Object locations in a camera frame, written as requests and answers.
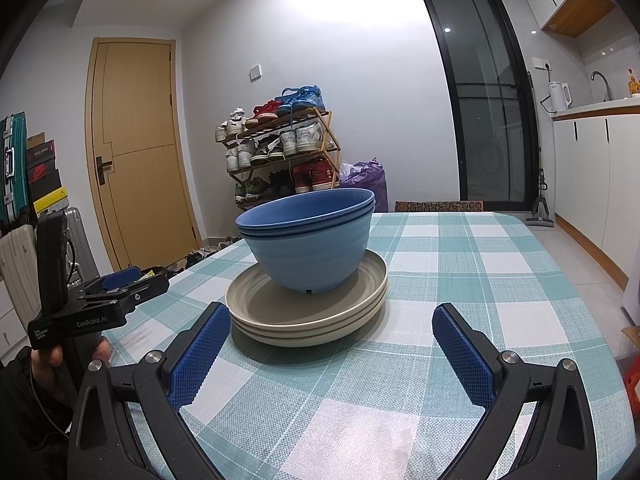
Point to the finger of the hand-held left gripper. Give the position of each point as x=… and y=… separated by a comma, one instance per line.
x=122, y=276
x=150, y=287

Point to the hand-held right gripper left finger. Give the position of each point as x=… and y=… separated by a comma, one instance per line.
x=197, y=355

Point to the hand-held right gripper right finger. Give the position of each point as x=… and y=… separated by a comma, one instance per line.
x=457, y=355

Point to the cream round plate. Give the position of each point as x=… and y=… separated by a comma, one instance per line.
x=260, y=305
x=310, y=332
x=310, y=342

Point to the blue bowl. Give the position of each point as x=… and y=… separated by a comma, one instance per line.
x=310, y=265
x=300, y=210
x=300, y=234

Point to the person's left forearm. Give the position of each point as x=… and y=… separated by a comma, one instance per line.
x=25, y=420

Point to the person's left hand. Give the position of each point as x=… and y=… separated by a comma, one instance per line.
x=47, y=370

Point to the silver suitcase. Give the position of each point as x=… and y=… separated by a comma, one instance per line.
x=82, y=245

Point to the yellow black shoe box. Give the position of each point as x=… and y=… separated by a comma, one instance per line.
x=50, y=202

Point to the pile of shoes on floor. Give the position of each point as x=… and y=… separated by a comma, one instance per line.
x=200, y=255

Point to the teal checkered tablecloth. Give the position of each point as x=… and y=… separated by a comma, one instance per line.
x=450, y=270

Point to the green suitcase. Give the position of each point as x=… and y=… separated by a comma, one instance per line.
x=15, y=170

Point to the black red shoe box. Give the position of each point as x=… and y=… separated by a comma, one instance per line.
x=41, y=156

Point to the brown shoe box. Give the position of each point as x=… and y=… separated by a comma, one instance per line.
x=36, y=140

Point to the wooden door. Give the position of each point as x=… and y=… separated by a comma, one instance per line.
x=140, y=135

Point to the brown circle-patterned box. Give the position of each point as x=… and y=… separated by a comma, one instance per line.
x=440, y=206

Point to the grey stick vacuum cleaner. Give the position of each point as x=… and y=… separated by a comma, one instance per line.
x=540, y=212

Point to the flat cardboard piece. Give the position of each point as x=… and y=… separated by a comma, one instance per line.
x=631, y=342

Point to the purple plastic bag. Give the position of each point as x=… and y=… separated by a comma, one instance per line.
x=367, y=180

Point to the wooden shoe rack with shoes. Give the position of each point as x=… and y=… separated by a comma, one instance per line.
x=300, y=140

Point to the white base cabinets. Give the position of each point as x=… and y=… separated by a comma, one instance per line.
x=590, y=185

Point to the black framed glass door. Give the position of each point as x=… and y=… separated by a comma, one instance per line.
x=475, y=110

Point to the white electric kettle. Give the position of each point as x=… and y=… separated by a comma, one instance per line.
x=557, y=97

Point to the metal faucet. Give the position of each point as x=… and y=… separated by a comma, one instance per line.
x=607, y=87

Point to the yellow bottle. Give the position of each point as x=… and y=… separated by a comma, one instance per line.
x=635, y=87

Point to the white light switch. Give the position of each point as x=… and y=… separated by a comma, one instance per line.
x=255, y=72

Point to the white wall socket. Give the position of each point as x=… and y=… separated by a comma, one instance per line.
x=542, y=64

